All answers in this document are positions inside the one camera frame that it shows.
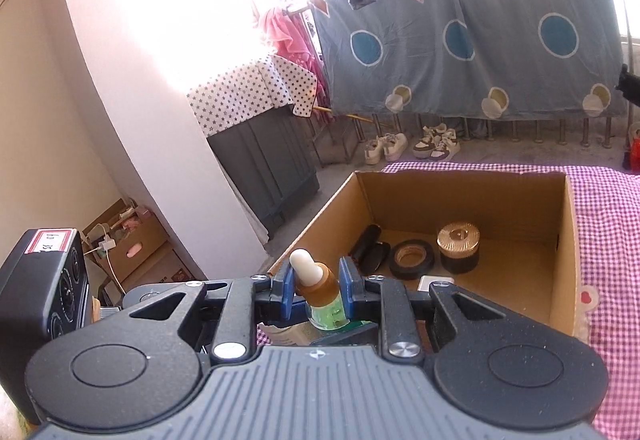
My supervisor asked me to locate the yellow wooden pole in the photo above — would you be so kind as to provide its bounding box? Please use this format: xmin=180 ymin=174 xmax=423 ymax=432
xmin=312 ymin=105 xmax=373 ymax=123

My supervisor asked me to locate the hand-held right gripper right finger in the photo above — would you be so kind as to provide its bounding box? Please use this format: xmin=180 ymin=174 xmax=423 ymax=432
xmin=339 ymin=257 xmax=551 ymax=364

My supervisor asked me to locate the black jar with gold lid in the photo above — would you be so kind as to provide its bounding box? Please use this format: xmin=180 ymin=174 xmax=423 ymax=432
xmin=436 ymin=220 xmax=482 ymax=275

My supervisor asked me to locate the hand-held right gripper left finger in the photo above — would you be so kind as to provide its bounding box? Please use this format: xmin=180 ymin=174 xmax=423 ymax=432
xmin=100 ymin=264 xmax=296 ymax=364

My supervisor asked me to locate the black cylinder with gold end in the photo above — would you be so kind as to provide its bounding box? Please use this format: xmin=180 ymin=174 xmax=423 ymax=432
xmin=360 ymin=243 xmax=392 ymax=275

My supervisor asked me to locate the white star print cloth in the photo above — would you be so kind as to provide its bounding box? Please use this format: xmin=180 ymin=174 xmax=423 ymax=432
xmin=187 ymin=55 xmax=318 ymax=137

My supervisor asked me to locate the pink hanging garment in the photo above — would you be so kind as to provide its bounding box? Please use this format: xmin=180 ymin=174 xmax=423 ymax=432
xmin=257 ymin=0 xmax=326 ymax=106

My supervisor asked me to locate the cardboard box with clutter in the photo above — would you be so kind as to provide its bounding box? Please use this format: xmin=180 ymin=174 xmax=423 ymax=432
xmin=82 ymin=197 xmax=168 ymax=278

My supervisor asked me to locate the white charger with cable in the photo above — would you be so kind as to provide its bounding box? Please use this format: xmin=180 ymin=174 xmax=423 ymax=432
xmin=82 ymin=223 xmax=128 ymax=293

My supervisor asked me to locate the flat printed cardboard box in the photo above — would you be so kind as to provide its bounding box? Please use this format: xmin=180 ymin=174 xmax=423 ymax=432
xmin=125 ymin=245 xmax=206 ymax=293

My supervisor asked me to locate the black tape roll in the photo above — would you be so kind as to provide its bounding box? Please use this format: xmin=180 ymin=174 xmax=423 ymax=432
xmin=390 ymin=239 xmax=435 ymax=281

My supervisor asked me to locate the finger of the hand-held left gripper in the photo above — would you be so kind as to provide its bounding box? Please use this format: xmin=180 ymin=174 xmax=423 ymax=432
xmin=122 ymin=276 xmax=251 ymax=313

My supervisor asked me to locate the grey cabinet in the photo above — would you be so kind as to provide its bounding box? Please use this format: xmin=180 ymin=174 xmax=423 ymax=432
xmin=207 ymin=105 xmax=321 ymax=241

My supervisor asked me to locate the pink checkered tablecloth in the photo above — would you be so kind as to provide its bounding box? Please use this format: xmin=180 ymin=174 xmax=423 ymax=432
xmin=382 ymin=160 xmax=640 ymax=440

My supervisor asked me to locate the amber green dropper bottle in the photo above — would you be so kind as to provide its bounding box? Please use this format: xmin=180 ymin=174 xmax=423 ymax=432
xmin=289 ymin=249 xmax=351 ymax=333

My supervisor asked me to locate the white charger plug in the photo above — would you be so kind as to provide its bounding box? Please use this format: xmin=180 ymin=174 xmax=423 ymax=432
xmin=417 ymin=275 xmax=456 ymax=293

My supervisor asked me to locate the red object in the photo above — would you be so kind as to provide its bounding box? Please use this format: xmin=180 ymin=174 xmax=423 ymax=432
xmin=622 ymin=123 xmax=640 ymax=171

